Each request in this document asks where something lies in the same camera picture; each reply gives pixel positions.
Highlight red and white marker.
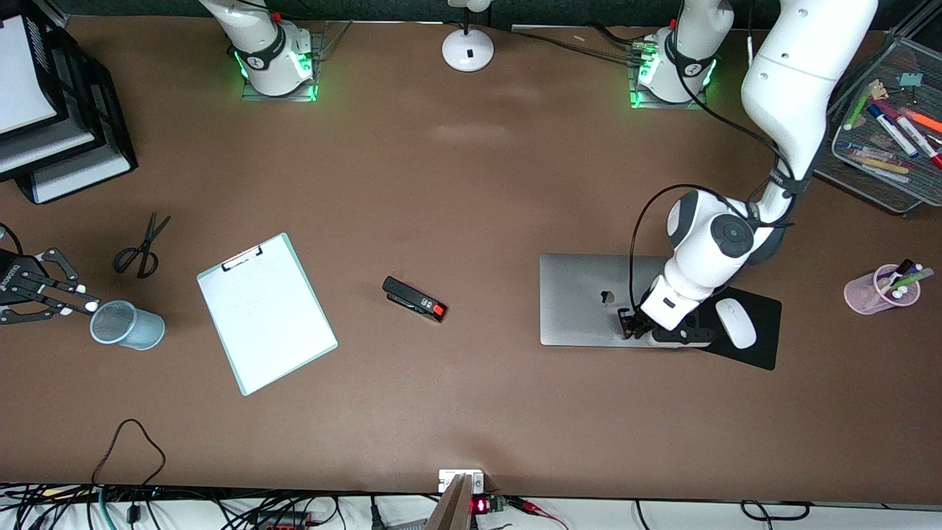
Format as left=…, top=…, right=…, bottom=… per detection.
left=894, top=116, right=942, bottom=170

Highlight tangled cable bundle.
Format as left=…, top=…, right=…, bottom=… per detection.
left=0, top=482, right=347, bottom=530

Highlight black cable bundle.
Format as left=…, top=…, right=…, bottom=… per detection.
left=508, top=24, right=650, bottom=63

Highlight black stacked paper tray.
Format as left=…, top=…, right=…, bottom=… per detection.
left=0, top=0, right=138, bottom=205

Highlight white paper stack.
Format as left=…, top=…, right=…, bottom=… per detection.
left=33, top=151, right=132, bottom=203
left=0, top=16, right=58, bottom=135

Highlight light blue mesh cup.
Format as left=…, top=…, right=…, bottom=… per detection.
left=89, top=299, right=167, bottom=351

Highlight light green marker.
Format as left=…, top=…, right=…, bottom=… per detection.
left=894, top=267, right=935, bottom=292

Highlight black mouse pad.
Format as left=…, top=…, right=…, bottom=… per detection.
left=681, top=287, right=783, bottom=372

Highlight thin black cable loop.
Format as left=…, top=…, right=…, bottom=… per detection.
left=740, top=499, right=812, bottom=520

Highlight white computer mouse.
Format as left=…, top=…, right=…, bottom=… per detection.
left=715, top=297, right=758, bottom=350

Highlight black and blue scissors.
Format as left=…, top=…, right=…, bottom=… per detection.
left=113, top=212, right=172, bottom=279

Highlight black stapler with red end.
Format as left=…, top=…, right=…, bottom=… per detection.
left=382, top=276, right=447, bottom=323

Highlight red cable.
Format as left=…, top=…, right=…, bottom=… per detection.
left=508, top=497, right=569, bottom=530

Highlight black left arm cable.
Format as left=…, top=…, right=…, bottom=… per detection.
left=628, top=29, right=799, bottom=315

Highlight black looped cable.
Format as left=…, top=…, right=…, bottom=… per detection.
left=91, top=418, right=167, bottom=525

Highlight silver laptop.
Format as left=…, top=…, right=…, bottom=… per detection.
left=539, top=254, right=681, bottom=347

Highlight black and orange power strip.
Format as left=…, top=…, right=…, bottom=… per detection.
left=250, top=510, right=314, bottom=530

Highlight grey metal mesh tray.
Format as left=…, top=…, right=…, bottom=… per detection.
left=813, top=29, right=942, bottom=216

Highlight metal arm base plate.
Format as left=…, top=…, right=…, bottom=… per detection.
left=629, top=44, right=709, bottom=110
left=241, top=33, right=320, bottom=102

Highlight blue and white marker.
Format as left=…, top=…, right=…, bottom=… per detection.
left=865, top=103, right=919, bottom=158

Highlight white paper sheet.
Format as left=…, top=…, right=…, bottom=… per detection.
left=199, top=237, right=333, bottom=394

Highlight orange highlighter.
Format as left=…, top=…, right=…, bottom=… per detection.
left=902, top=107, right=942, bottom=135

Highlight teal clipboard with metal clip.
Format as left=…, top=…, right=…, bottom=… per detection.
left=196, top=232, right=339, bottom=398

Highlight wooden post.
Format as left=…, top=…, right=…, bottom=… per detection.
left=425, top=473, right=473, bottom=530

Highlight pink translucent cup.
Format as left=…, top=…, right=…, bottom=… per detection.
left=843, top=264, right=922, bottom=316

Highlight white socket box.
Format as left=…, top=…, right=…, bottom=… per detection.
left=439, top=469, right=485, bottom=494

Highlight white lamp base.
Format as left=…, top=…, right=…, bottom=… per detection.
left=442, top=0, right=495, bottom=73

